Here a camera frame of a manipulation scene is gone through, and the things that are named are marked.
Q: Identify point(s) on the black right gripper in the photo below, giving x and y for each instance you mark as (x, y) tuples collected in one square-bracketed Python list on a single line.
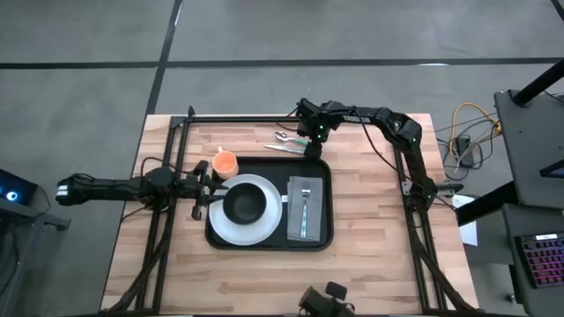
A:
[(313, 127)]

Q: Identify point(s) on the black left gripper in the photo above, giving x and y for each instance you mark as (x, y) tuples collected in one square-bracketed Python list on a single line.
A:
[(200, 189)]

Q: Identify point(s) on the orange mug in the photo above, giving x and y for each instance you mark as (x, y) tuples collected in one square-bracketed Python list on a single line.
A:
[(224, 164)]

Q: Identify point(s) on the black round bowl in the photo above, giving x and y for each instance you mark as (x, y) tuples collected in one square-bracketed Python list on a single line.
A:
[(244, 203)]

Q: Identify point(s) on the white round plate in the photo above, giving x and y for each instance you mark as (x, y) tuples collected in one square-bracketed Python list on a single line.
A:
[(247, 233)]

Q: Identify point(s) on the grey cloth napkin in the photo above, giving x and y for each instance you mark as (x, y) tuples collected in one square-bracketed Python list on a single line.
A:
[(315, 220)]

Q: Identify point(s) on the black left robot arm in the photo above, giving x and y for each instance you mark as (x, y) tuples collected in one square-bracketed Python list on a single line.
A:
[(114, 187)]

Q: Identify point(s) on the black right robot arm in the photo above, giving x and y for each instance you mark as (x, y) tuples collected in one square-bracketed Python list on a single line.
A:
[(374, 115)]

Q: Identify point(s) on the black plastic tray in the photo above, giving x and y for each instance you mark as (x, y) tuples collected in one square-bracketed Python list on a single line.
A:
[(264, 165)]

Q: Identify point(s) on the black power adapter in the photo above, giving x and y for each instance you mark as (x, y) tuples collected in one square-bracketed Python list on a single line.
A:
[(463, 145)]

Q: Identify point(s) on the black blocky device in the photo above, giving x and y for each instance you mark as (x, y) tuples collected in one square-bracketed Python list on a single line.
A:
[(319, 301)]

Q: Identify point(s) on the white paper sheet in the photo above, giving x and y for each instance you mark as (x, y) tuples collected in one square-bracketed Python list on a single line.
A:
[(469, 233)]

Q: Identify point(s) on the black diagonal stand bar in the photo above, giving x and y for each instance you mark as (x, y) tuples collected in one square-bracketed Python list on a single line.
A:
[(489, 204)]

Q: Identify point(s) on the grey metal stand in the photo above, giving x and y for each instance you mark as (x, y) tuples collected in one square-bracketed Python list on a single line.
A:
[(26, 246)]

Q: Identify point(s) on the black computer with blue light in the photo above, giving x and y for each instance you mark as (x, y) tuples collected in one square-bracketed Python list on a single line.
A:
[(17, 189)]

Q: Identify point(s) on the grey equipment cart top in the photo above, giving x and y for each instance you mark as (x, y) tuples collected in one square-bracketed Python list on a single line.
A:
[(529, 145)]

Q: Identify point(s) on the black pole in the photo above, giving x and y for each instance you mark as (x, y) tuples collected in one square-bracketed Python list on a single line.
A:
[(539, 83)]

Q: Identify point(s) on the black screen device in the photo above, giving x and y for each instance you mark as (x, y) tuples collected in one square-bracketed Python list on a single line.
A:
[(554, 171)]

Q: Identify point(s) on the backlit keyboard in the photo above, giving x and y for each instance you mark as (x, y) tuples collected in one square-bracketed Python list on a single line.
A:
[(544, 262)]

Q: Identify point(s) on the dark grey desk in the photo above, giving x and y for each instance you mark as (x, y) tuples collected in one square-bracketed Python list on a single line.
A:
[(529, 304)]

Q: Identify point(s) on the black aluminium table frame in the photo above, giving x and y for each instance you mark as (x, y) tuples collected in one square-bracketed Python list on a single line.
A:
[(242, 119)]

